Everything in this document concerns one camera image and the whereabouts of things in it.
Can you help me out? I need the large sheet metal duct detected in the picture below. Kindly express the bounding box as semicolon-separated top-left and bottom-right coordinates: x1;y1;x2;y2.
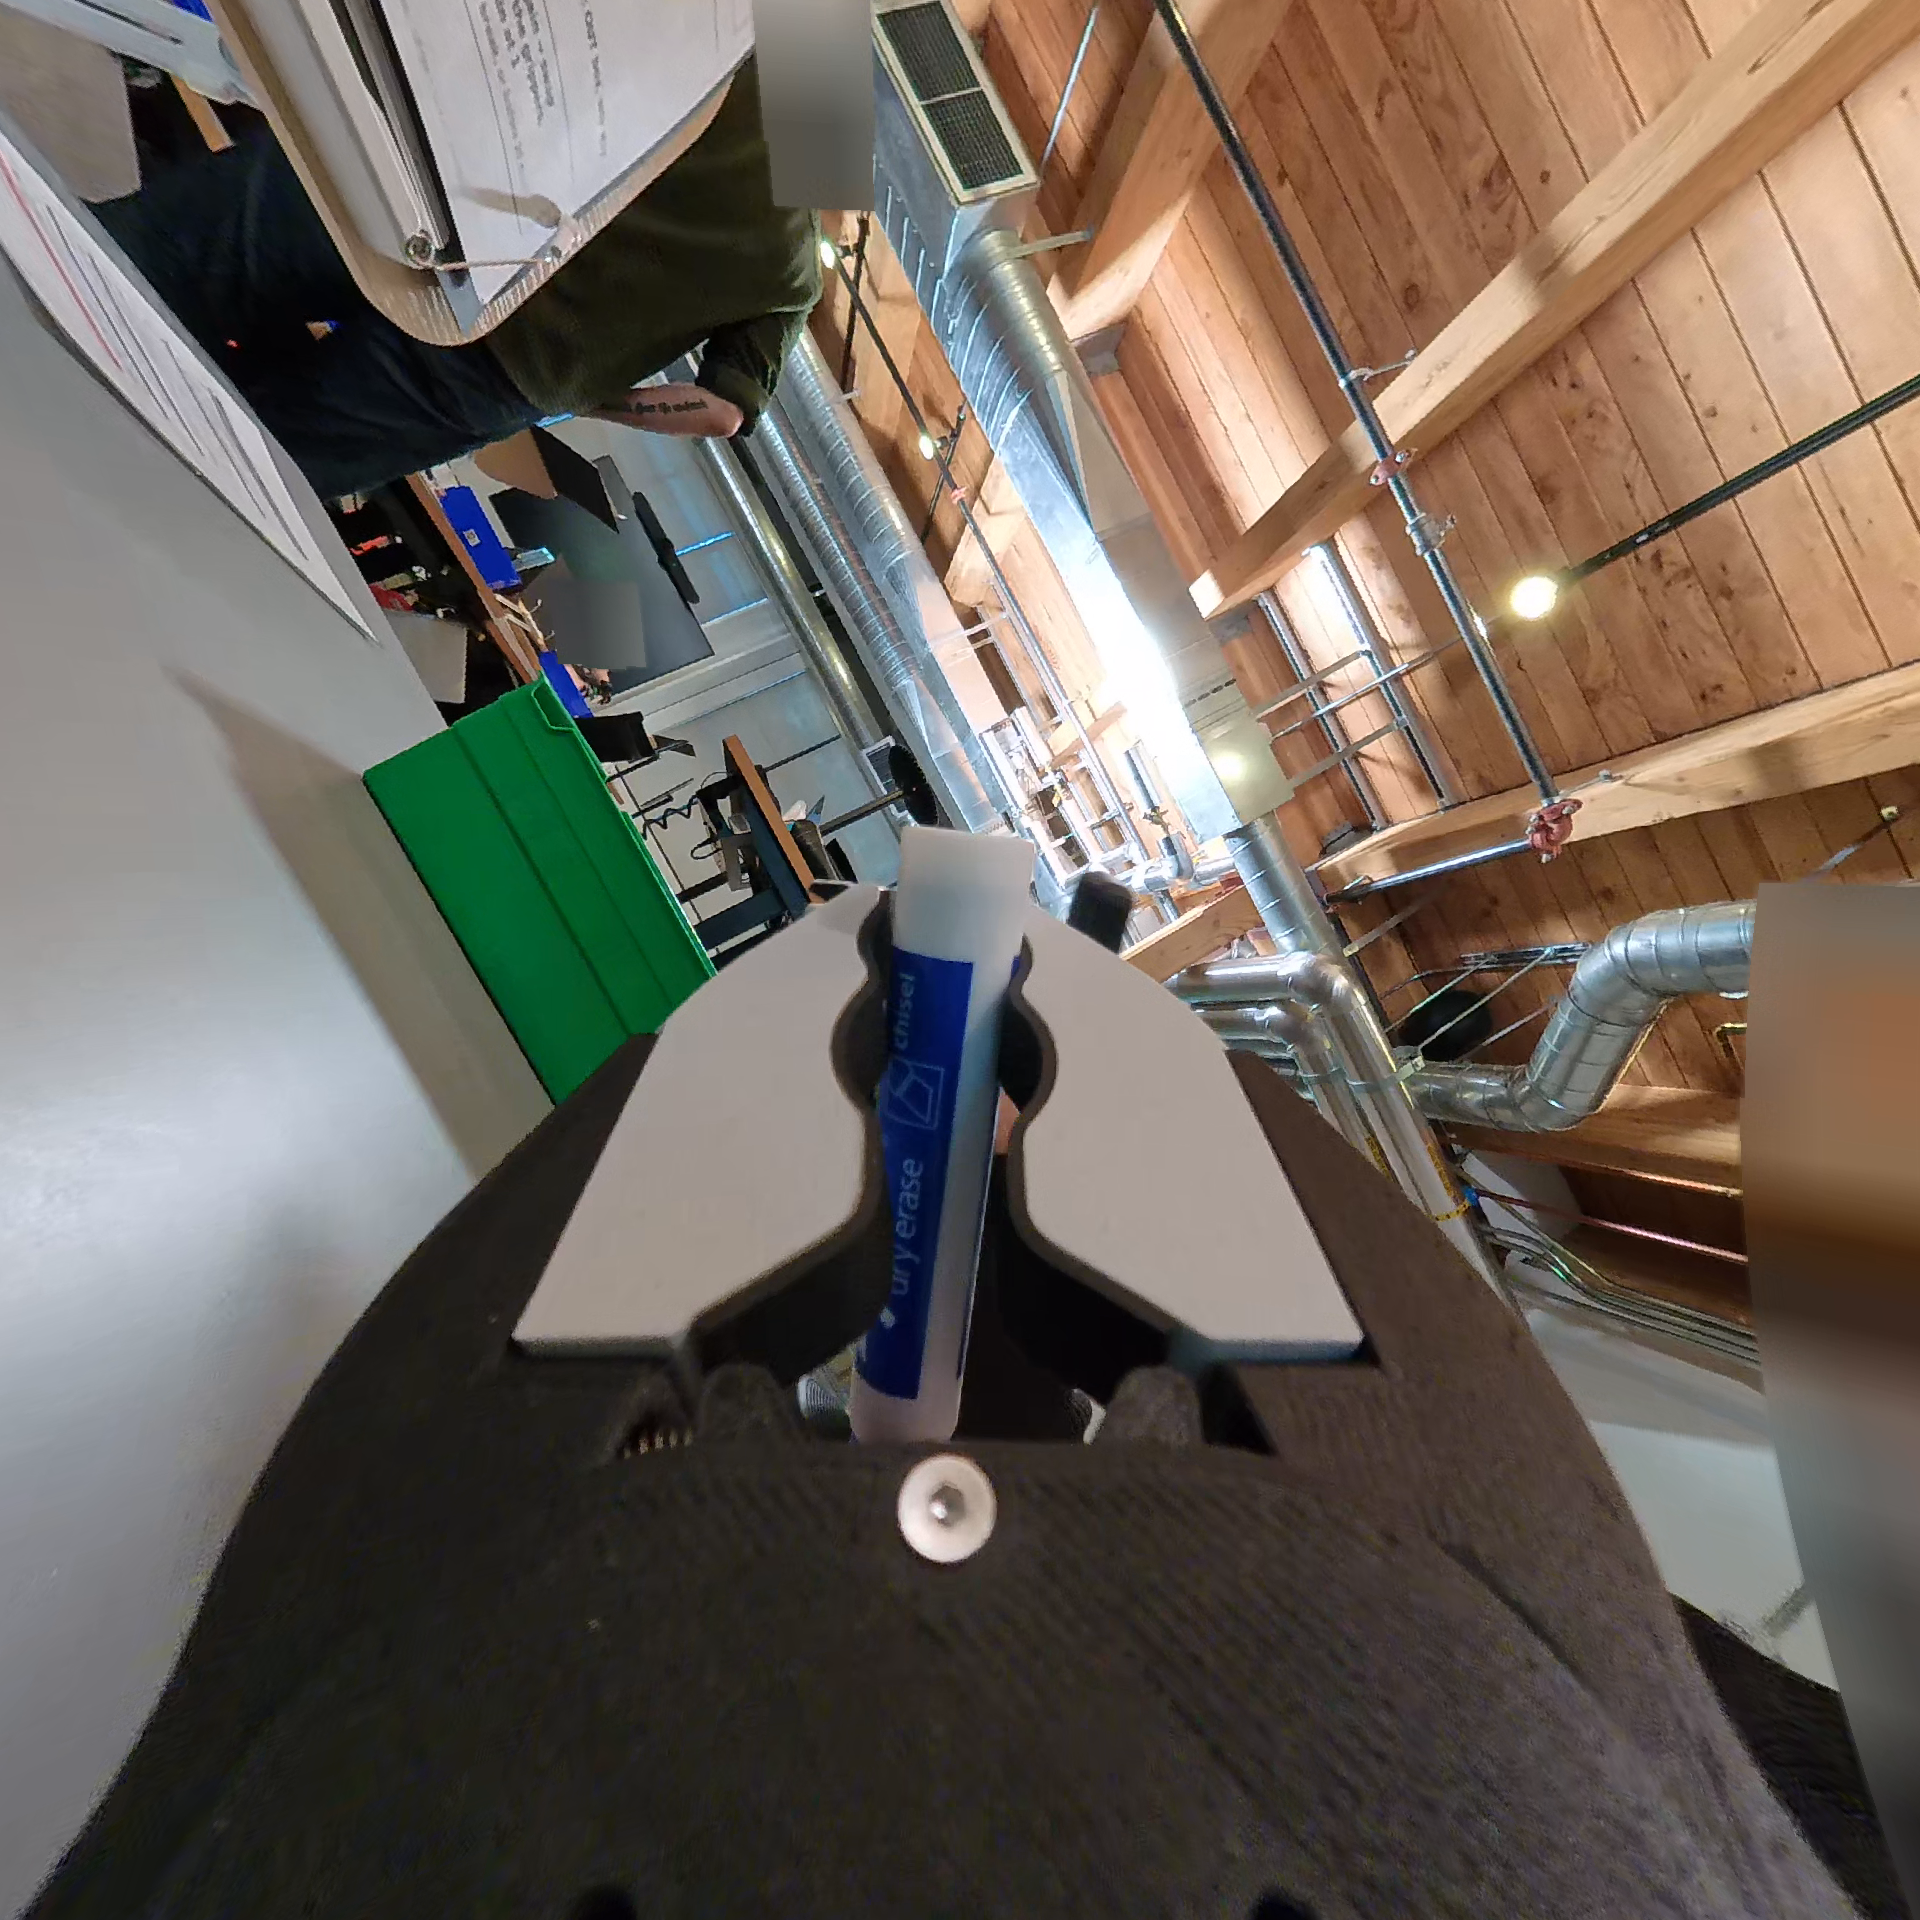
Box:
870;151;1295;845

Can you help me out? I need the black panel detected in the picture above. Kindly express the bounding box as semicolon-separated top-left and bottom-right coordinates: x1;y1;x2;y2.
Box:
491;448;717;710

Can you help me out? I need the blue dry erase marker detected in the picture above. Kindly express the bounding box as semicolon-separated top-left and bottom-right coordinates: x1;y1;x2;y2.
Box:
847;830;1040;1444

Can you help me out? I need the long metal ceiling pipe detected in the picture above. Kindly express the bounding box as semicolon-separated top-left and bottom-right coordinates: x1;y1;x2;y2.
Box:
1154;0;1586;860

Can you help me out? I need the silver spiral duct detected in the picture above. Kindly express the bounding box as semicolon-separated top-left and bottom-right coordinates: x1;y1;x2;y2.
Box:
749;335;994;845
698;434;906;784

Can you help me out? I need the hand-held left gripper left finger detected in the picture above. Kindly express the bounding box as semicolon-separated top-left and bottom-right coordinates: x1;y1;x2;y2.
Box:
509;884;893;1413

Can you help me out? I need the green plastic bin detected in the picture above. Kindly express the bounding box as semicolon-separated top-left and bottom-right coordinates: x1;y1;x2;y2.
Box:
363;674;719;1105

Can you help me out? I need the grey desk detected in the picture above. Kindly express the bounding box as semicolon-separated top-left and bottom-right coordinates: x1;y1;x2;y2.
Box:
0;256;605;1877

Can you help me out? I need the bent silver duct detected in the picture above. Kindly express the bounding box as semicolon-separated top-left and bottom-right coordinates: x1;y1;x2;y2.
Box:
1154;901;1757;1145

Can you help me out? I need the narrow wooden table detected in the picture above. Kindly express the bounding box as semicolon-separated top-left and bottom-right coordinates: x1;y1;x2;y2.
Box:
717;732;860;942

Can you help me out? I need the long wooden table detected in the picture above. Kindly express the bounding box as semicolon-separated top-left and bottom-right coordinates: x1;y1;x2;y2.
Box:
398;471;552;687

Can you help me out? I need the ceiling vent grille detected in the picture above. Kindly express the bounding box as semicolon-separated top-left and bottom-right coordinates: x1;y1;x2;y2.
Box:
870;0;1043;207

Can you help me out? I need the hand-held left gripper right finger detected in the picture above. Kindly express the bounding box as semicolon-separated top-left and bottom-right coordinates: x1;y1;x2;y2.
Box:
996;919;1384;1423

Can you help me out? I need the white document stand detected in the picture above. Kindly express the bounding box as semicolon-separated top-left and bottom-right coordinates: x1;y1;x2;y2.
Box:
218;0;758;350

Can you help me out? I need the laminated paper sheet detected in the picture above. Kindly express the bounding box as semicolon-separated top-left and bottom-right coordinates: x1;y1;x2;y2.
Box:
0;127;378;645

